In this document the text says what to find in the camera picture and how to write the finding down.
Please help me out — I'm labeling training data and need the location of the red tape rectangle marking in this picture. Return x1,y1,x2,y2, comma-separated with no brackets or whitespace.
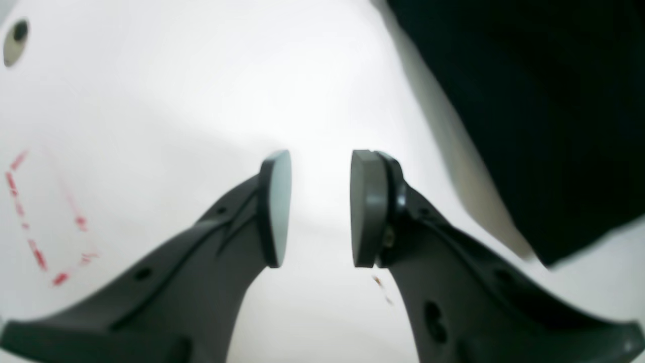
4,147,100,287

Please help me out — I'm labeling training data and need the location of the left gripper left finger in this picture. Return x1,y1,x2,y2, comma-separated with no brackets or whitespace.
2,151,292,362

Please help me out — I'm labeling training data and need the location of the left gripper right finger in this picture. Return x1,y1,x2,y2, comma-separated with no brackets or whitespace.
350,150,643,362

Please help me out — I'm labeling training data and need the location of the black graphic t-shirt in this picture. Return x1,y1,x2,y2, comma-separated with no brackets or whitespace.
388,1,644,266

